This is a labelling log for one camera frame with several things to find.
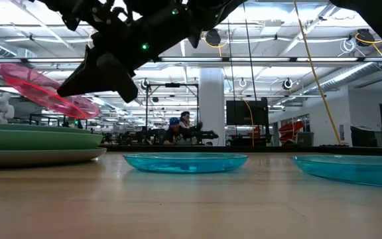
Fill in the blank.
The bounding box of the bright green plastic plate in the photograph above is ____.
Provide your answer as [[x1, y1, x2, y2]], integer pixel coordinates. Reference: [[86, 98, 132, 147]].
[[0, 128, 103, 152]]

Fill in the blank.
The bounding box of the teal transparent plastic plate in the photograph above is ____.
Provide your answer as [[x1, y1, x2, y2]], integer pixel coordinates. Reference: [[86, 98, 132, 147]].
[[290, 155, 382, 190], [123, 152, 249, 175]]

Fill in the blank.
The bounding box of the black cylindrical unit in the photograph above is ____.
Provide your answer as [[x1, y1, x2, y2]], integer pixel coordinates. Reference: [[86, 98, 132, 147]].
[[350, 124, 379, 148]]

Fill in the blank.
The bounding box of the black monitor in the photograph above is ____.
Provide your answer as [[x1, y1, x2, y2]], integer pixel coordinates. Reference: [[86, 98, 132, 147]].
[[225, 99, 270, 127]]

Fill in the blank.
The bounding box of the white robot figure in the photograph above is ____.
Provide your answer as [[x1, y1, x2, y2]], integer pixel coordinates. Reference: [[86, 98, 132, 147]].
[[0, 92, 15, 125]]

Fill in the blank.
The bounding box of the large grey plastic plate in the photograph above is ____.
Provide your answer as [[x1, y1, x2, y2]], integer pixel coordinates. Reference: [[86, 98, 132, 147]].
[[0, 147, 107, 168]]

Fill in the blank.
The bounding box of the red equipment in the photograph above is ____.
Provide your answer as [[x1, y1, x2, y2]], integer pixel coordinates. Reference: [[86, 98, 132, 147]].
[[279, 121, 305, 144]]

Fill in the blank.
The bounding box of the pink transparent plastic plate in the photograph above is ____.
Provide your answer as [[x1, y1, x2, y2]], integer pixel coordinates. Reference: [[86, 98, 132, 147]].
[[0, 62, 101, 120]]

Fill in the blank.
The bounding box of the black metal stand frame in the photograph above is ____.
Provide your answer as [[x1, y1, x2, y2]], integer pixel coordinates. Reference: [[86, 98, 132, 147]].
[[145, 82, 200, 133]]

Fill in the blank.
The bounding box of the black metal table frame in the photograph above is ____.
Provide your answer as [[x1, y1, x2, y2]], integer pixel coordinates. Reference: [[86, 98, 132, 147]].
[[99, 144, 382, 157]]

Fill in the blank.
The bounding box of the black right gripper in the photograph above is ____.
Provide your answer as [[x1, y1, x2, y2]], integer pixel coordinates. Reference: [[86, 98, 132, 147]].
[[56, 8, 195, 104]]

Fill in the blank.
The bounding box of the person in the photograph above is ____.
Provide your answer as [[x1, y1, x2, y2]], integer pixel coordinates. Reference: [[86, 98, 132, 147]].
[[162, 116, 182, 145], [178, 111, 197, 140]]

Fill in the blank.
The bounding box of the yellow hanging cable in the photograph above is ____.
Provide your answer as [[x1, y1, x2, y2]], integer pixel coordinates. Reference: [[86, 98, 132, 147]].
[[292, 0, 342, 146]]

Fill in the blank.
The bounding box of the grey bin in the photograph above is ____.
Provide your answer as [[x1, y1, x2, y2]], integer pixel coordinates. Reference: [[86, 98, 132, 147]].
[[297, 131, 314, 147]]

